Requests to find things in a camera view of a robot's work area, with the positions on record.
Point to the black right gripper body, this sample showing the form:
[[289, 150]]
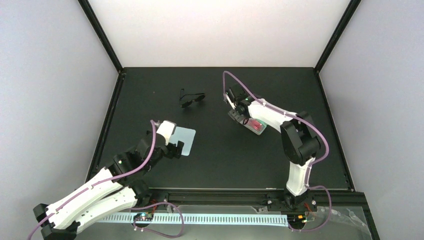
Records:
[[243, 114]]

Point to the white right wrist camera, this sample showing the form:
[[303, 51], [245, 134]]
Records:
[[227, 100]]

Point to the black right frame post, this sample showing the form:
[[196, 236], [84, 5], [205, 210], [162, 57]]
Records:
[[337, 33]]

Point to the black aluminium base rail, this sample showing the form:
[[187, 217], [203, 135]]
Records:
[[272, 200]]

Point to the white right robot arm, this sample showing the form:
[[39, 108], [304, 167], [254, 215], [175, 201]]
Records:
[[299, 141]]

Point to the black left frame post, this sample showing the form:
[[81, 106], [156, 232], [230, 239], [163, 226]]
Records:
[[101, 34]]

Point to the right controller circuit board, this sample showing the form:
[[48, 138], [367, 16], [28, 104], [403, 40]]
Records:
[[301, 218]]

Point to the black frame post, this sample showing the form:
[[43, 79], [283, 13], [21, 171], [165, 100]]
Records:
[[337, 33], [101, 34]]

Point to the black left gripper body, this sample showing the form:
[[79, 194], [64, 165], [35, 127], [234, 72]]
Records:
[[172, 152]]

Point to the light blue cleaning cloth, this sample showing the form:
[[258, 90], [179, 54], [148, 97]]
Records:
[[185, 135]]

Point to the pink transparent sunglasses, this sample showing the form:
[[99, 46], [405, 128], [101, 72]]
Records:
[[256, 125]]

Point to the left controller circuit board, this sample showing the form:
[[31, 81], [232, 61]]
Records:
[[143, 217]]

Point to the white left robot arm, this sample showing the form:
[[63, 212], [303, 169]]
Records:
[[117, 187]]

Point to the controller circuit board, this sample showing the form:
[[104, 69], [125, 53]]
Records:
[[301, 218], [143, 217]]

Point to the white slotted cable duct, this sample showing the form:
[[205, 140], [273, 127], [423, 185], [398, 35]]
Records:
[[274, 220]]

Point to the black round sunglasses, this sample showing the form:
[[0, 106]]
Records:
[[186, 99]]

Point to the grey felt glasses case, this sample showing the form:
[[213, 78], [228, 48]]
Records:
[[231, 114]]

